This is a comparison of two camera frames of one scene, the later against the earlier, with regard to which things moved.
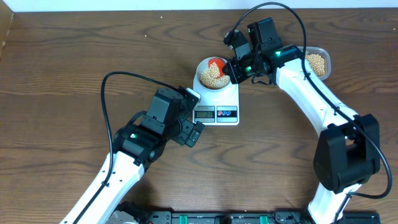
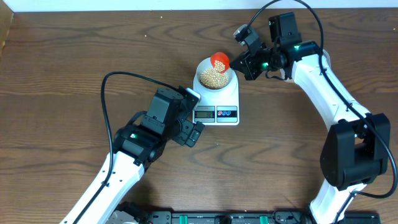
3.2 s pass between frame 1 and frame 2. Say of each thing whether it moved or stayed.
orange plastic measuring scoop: moved
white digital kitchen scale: stayed
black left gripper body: stayed
